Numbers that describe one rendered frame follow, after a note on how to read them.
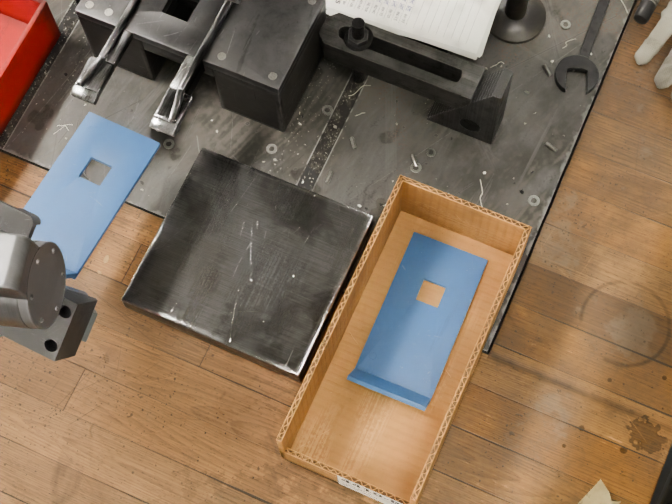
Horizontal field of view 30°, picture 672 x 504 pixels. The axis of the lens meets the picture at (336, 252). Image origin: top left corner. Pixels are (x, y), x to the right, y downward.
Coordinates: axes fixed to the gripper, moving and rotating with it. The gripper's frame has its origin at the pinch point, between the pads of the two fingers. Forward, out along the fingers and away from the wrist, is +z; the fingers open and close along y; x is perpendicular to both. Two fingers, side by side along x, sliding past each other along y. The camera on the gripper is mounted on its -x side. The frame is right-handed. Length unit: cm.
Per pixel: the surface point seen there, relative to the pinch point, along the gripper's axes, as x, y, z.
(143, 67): 4.3, 16.7, 18.4
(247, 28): -4.8, 23.7, 14.8
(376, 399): -28.6, -0.9, 12.1
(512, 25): -25, 34, 28
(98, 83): 4.3, 14.3, 10.3
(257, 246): -13.4, 6.6, 13.9
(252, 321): -16.2, 0.9, 11.2
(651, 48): -37, 37, 29
